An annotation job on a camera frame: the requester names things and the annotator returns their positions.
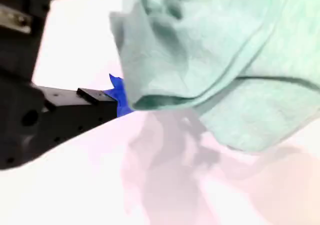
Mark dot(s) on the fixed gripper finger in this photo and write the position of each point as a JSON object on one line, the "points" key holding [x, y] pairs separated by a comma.
{"points": [[82, 112]]}

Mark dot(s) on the pale green T-shirt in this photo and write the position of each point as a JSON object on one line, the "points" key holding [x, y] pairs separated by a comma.
{"points": [[200, 47]]}

